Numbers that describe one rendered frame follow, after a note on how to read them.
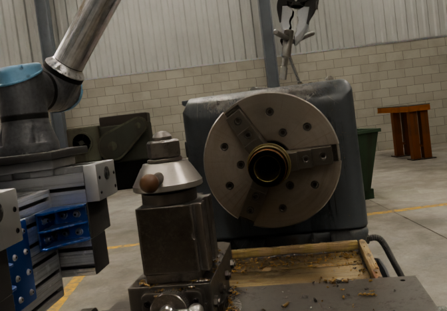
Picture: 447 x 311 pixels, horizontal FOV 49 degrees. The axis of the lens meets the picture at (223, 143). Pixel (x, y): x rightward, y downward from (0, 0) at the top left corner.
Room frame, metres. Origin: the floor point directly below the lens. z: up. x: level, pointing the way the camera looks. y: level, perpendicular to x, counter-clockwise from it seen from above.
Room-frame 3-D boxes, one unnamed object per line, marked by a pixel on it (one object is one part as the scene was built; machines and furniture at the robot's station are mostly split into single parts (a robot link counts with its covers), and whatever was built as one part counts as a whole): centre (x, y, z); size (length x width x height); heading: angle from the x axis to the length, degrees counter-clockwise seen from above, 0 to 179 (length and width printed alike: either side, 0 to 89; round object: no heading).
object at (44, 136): (1.27, 0.50, 1.21); 0.15 x 0.15 x 0.10
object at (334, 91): (1.56, -0.16, 1.06); 0.59 x 0.48 x 0.39; 171
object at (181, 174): (0.55, 0.07, 1.13); 0.08 x 0.08 x 0.03
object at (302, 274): (0.89, -0.07, 0.89); 0.36 x 0.30 x 0.04; 81
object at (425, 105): (9.58, -3.55, 0.50); 1.61 x 0.44 x 1.00; 2
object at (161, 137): (0.55, 0.07, 1.17); 0.04 x 0.04 x 0.03
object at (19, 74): (1.27, 0.50, 1.33); 0.13 x 0.12 x 0.14; 164
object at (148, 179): (0.50, 0.08, 1.13); 0.04 x 0.02 x 0.02; 171
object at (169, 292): (0.58, 0.06, 0.99); 0.20 x 0.10 x 0.05; 171
